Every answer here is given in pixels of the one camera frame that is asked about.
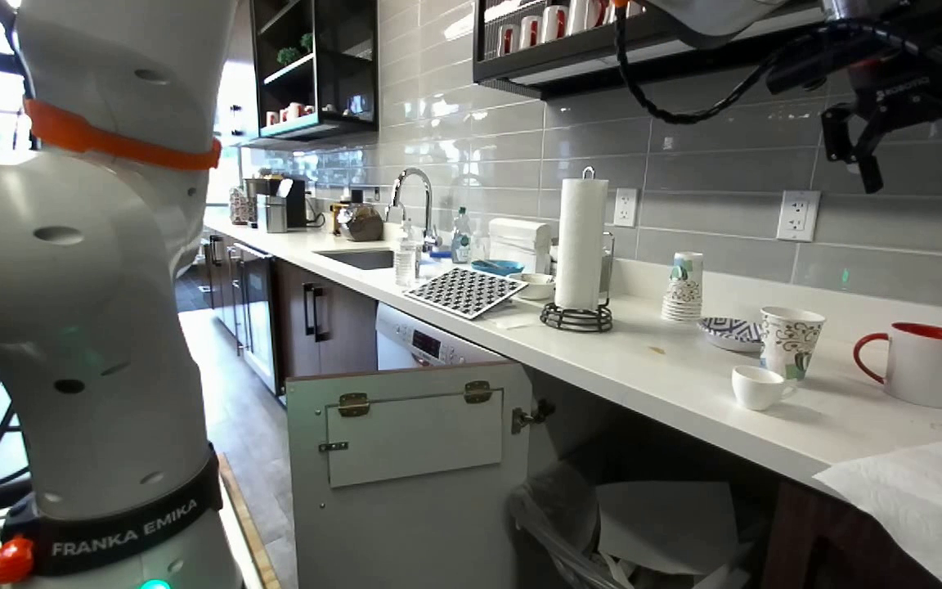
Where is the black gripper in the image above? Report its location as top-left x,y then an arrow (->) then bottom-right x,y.
816,45 -> 942,199

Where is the white paper towel roll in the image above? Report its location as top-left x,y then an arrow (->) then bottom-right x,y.
553,173 -> 611,313

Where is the paper towel roll on stand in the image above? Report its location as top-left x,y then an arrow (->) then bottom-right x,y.
537,163 -> 617,337

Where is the white mug with red inside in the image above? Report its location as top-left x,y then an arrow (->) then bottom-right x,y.
849,320 -> 942,413

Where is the floral patterned mug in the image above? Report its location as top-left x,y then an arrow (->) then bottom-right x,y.
754,306 -> 827,385

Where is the tall patterned paper cup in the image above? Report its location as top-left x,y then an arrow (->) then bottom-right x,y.
661,248 -> 705,328

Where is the small white cup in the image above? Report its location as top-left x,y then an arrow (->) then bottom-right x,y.
729,364 -> 804,416

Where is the white mug red print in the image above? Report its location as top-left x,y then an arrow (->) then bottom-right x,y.
540,0 -> 571,45
491,19 -> 520,60
514,8 -> 547,51

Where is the large white napkin stack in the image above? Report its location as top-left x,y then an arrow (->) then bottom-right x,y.
484,216 -> 558,264

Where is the blue bowl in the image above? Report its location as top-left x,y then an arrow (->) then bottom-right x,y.
467,256 -> 527,279

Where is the black white checkered mat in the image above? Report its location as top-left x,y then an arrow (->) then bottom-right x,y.
401,264 -> 527,324

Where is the grey trash bin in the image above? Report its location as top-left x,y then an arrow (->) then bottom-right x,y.
503,465 -> 761,589

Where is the chrome faucet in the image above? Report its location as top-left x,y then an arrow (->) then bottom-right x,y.
386,163 -> 437,242

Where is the clear plastic water bottle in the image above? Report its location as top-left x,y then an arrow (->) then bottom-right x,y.
393,220 -> 425,290

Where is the stainless dishwasher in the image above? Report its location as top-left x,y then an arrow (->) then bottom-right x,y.
372,301 -> 510,375

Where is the dark kettle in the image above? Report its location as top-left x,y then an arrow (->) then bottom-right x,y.
323,188 -> 390,245

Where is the open cabinet door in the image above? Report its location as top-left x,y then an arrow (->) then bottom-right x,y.
282,359 -> 543,589

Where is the black open shelving unit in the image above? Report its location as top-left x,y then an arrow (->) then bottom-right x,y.
244,0 -> 386,143

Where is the brass door hinge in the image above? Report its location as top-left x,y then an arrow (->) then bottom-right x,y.
334,390 -> 375,423

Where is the coffee machine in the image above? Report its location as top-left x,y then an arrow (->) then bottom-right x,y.
244,173 -> 310,234

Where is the white wall outlet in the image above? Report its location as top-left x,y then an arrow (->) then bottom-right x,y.
607,186 -> 642,233
770,186 -> 824,245

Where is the black wall shelf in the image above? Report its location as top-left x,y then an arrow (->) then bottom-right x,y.
467,0 -> 942,91

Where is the brown cabinet with black handle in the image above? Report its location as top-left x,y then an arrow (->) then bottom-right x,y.
272,257 -> 380,383

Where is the orange strap on base link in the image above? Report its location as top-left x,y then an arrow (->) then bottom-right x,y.
20,95 -> 224,173

